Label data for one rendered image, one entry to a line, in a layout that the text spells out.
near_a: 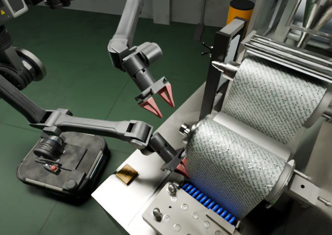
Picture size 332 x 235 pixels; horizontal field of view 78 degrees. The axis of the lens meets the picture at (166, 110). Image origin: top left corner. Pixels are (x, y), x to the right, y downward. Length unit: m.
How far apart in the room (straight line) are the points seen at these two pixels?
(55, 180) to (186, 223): 1.31
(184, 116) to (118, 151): 1.11
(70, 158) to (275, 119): 1.59
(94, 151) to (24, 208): 0.71
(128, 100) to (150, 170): 1.65
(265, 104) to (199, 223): 0.44
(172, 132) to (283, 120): 0.57
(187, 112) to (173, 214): 0.60
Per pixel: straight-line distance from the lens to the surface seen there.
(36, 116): 0.96
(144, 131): 0.71
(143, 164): 1.00
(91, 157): 1.87
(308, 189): 0.64
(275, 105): 0.70
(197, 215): 0.80
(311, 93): 0.69
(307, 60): 0.72
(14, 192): 2.30
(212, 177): 0.68
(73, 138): 2.04
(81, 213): 1.97
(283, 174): 0.60
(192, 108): 1.21
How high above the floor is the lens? 1.79
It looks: 49 degrees down
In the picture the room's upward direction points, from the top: straight up
